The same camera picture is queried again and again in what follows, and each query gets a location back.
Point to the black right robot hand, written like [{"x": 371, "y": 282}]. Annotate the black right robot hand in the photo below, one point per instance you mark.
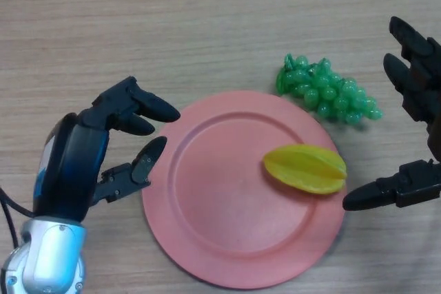
[{"x": 413, "y": 184}]

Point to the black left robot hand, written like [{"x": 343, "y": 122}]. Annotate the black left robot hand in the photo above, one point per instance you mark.
[{"x": 69, "y": 170}]

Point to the yellow starfruit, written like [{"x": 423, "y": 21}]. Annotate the yellow starfruit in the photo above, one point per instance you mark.
[{"x": 306, "y": 170}]

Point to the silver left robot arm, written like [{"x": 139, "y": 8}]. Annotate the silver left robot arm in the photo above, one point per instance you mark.
[{"x": 44, "y": 256}]

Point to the pink round plate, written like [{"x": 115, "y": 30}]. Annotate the pink round plate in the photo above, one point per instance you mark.
[{"x": 224, "y": 204}]

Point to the green grape bunch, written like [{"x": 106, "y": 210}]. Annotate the green grape bunch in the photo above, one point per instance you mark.
[{"x": 327, "y": 94}]

